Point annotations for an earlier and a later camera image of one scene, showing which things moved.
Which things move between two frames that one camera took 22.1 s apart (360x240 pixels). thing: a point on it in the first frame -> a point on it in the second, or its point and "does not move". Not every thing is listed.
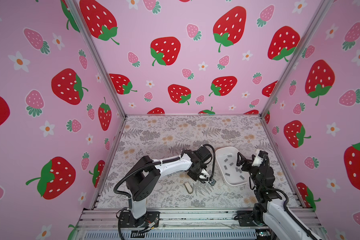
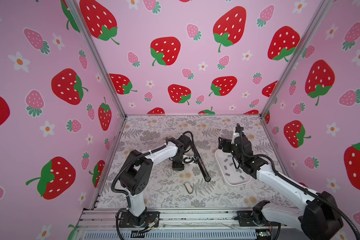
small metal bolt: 188,187 does not move
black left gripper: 195,176 -> 178,166
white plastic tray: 232,174 does not move
